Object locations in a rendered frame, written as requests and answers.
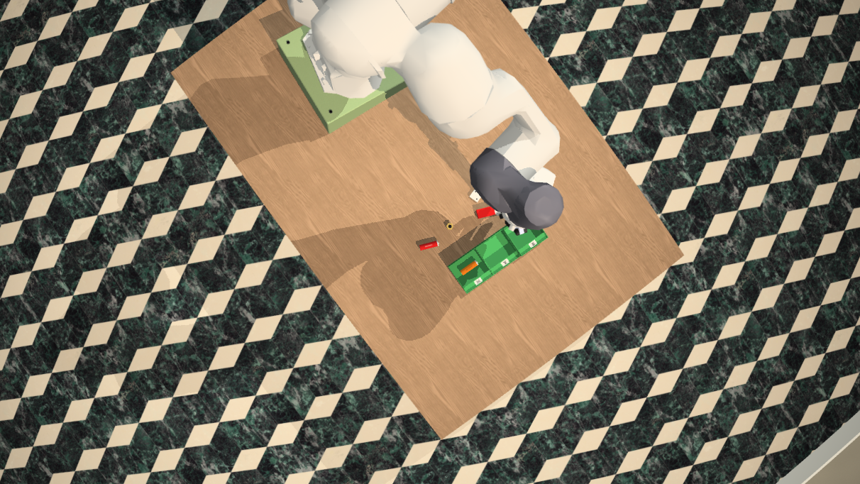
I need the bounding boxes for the red and white eraser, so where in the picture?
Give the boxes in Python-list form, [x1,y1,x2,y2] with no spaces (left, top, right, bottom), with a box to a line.
[476,207,498,219]

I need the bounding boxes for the orange aa battery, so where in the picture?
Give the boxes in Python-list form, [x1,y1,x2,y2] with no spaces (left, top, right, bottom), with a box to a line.
[461,260,478,275]

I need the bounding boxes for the green three-compartment bin rack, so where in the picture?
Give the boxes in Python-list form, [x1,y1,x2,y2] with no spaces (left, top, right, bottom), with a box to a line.
[450,226,548,294]

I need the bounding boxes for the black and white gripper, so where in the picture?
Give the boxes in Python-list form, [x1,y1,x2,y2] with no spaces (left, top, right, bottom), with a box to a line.
[496,212,527,236]

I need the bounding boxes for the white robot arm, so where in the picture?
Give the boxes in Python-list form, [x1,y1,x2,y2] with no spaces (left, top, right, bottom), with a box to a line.
[287,0,564,231]

